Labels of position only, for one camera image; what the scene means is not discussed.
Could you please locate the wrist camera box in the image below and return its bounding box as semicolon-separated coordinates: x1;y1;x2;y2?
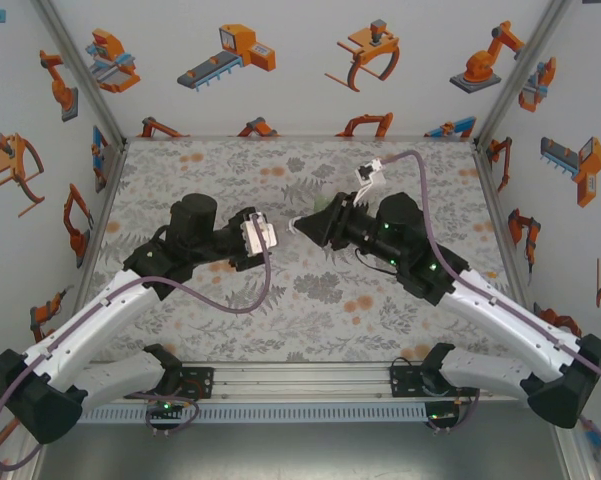
243;211;280;257
353;157;392;204

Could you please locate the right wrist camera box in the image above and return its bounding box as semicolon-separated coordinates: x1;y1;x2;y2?
353;157;392;204

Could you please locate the aluminium back rail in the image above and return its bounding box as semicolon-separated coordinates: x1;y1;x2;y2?
124;133;476;144

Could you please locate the aluminium frame post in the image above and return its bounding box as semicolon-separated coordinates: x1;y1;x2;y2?
472;0;579;149
32;0;129;149

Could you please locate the slotted grey cable duct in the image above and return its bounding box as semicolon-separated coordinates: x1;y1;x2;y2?
82;403;429;424

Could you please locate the grey metal base panel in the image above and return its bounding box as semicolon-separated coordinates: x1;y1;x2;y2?
34;422;566;480

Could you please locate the floral patterned table cover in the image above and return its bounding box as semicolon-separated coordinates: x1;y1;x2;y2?
74;137;544;364

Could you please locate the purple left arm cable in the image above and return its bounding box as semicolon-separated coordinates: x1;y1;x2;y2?
0;234;274;474

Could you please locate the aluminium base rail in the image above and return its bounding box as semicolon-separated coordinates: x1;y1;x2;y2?
87;362;529;405

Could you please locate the aluminium frame leg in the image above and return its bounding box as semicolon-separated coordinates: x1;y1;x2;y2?
7;442;44;480
554;424;599;480

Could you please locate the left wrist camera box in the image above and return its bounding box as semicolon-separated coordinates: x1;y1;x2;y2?
243;211;280;257

